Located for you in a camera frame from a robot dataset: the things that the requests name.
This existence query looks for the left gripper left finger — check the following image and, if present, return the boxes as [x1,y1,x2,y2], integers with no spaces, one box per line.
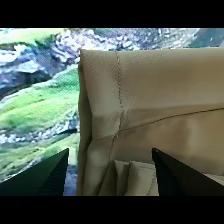
[0,147,70,197]

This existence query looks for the tan pants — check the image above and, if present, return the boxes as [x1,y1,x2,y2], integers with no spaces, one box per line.
[75,47,224,197]

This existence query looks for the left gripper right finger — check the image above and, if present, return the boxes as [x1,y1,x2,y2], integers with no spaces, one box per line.
[151,147,224,197]

